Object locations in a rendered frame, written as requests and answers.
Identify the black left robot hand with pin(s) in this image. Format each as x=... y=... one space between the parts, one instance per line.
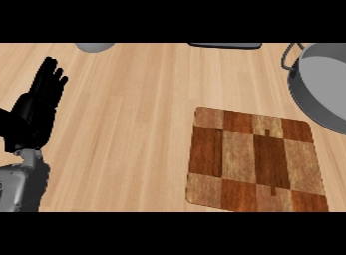
x=34 y=113

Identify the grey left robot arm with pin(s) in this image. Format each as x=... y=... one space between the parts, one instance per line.
x=11 y=186

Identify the checkered wooden cutting board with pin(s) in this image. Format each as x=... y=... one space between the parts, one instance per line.
x=257 y=159

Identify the grey metal pot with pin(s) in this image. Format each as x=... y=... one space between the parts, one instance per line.
x=328 y=86

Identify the grey rounded object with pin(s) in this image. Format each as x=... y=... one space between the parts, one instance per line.
x=96 y=47

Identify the dark grey flat object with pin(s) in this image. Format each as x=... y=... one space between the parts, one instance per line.
x=226 y=45

